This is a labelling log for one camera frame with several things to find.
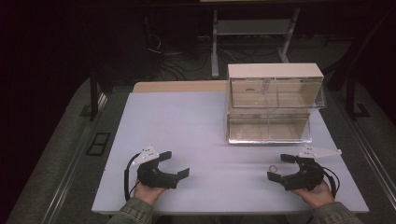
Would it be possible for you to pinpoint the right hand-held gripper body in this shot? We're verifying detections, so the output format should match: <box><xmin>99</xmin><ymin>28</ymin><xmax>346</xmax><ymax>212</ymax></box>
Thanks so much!
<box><xmin>280</xmin><ymin>145</ymin><xmax>343</xmax><ymax>191</ymax></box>

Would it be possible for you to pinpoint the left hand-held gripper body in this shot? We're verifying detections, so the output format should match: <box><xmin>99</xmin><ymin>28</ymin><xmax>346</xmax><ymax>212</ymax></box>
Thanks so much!
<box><xmin>130</xmin><ymin>144</ymin><xmax>179</xmax><ymax>190</ymax></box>

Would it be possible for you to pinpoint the clear display case wooden top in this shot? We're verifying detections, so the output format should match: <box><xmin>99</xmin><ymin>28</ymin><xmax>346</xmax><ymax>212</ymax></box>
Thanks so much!
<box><xmin>224</xmin><ymin>63</ymin><xmax>327</xmax><ymax>146</ymax></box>

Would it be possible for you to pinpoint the person's left hand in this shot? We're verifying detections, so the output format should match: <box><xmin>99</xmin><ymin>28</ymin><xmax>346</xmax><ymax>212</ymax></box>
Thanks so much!
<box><xmin>133</xmin><ymin>179</ymin><xmax>168</xmax><ymax>206</ymax></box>

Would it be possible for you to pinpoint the person's right hand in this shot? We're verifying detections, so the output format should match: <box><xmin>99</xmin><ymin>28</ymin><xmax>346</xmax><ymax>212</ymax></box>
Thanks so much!
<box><xmin>290</xmin><ymin>180</ymin><xmax>336</xmax><ymax>209</ymax></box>

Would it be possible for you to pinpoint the grey metal stand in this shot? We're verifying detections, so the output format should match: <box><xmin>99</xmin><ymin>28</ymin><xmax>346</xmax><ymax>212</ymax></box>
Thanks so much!
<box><xmin>210</xmin><ymin>7</ymin><xmax>302</xmax><ymax>79</ymax></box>

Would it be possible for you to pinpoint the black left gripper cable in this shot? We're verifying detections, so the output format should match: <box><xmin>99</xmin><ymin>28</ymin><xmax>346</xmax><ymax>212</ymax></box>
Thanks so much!
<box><xmin>123</xmin><ymin>152</ymin><xmax>142</xmax><ymax>203</ymax></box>

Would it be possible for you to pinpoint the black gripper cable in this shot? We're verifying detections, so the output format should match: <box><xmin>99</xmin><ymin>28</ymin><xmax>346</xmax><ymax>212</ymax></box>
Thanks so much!
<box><xmin>123</xmin><ymin>152</ymin><xmax>142</xmax><ymax>203</ymax></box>
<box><xmin>321</xmin><ymin>165</ymin><xmax>341</xmax><ymax>200</ymax></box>

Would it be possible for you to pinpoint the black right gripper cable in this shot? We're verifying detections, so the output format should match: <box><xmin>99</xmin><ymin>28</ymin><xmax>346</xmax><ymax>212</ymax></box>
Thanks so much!
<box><xmin>321</xmin><ymin>165</ymin><xmax>341</xmax><ymax>200</ymax></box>

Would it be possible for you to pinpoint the black floor socket frame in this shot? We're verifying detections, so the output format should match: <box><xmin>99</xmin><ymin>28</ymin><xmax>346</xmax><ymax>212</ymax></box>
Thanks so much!
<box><xmin>85</xmin><ymin>132</ymin><xmax>112</xmax><ymax>157</ymax></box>

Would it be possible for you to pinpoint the black metal frame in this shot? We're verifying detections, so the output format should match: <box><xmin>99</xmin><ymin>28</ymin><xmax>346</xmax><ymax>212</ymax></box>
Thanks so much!
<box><xmin>326</xmin><ymin>12</ymin><xmax>390</xmax><ymax>121</ymax></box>

